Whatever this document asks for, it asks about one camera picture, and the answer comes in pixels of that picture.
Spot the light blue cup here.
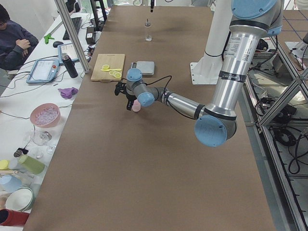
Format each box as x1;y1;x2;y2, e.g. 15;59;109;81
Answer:
0;175;22;193

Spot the glass sauce bottle metal cap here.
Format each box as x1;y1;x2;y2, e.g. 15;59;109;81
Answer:
144;18;152;41

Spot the pink plastic cup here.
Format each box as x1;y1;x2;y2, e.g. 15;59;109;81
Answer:
131;100;141;112

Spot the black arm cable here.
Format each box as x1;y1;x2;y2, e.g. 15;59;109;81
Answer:
119;75;173;97

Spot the blue teach pendant far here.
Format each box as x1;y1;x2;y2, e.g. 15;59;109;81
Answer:
57;43;79;64

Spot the yellow plastic knife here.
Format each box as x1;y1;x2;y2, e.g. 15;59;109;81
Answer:
101;68;122;72

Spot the blue teach pendant near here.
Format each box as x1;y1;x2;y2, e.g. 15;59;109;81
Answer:
26;59;60;84

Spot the black computer mouse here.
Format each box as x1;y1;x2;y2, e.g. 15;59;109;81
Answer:
52;41;64;48

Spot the silver digital kitchen scale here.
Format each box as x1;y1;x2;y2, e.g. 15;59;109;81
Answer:
130;61;155;76

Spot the pink bowl with ice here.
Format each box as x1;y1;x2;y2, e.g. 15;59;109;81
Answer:
30;103;61;128

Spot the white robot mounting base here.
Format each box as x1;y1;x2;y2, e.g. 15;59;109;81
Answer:
190;0;232;85

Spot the bamboo cutting board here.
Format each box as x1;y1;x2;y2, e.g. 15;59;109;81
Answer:
90;54;125;82

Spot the aluminium frame post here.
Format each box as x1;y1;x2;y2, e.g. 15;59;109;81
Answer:
54;0;90;74

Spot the aluminium frame rail right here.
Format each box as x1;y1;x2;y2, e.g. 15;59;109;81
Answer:
247;31;308;231

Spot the black keyboard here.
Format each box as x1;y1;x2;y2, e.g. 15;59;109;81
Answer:
62;16;83;41

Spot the blue teach pendant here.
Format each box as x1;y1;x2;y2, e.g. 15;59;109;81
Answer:
26;59;60;84
57;43;79;64

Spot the seated person dark jacket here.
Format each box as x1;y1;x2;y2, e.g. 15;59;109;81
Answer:
0;6;39;71

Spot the green plastic clamp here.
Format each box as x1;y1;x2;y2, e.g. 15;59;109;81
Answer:
44;33;54;44

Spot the green cup lying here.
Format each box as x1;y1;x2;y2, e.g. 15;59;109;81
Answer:
18;154;45;175

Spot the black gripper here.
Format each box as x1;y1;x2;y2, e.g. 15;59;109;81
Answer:
115;82;135;110

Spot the black power adapter box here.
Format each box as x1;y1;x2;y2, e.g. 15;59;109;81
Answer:
86;27;96;45

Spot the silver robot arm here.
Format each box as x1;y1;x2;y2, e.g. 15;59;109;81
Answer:
115;0;284;147

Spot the black thermos bottle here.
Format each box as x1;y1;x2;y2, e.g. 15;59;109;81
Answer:
61;53;78;78

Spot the purple cloth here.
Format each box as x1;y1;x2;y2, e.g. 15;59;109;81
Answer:
58;87;78;99

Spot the white green bowl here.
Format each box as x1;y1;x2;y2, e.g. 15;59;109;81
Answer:
5;187;34;212

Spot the clear glass bowl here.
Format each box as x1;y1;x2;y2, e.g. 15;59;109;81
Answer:
30;131;52;146

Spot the lemon slice top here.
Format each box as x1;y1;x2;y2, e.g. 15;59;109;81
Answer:
102;64;110;71

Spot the red cup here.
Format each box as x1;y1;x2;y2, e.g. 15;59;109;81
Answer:
0;209;30;227

